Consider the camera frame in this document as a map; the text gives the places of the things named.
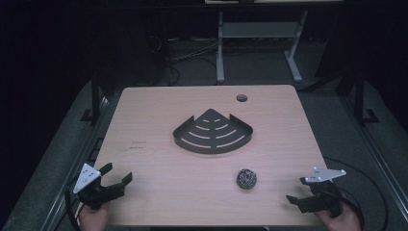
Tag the person's right hand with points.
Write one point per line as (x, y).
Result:
(344, 221)

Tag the white metal desk frame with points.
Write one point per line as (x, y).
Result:
(260, 30)

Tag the aluminium rail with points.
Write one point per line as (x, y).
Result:
(72, 166)
(378, 163)

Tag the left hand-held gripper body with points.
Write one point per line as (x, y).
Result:
(92, 192)

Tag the black metal stand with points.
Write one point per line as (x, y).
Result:
(360, 96)
(95, 96)

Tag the person's left hand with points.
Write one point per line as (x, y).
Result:
(93, 219)

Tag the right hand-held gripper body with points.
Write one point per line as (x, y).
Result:
(324, 192)

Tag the black metal corner shelf rack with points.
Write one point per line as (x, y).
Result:
(211, 134)

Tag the steel wool scouring ball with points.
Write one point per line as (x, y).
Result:
(246, 179)

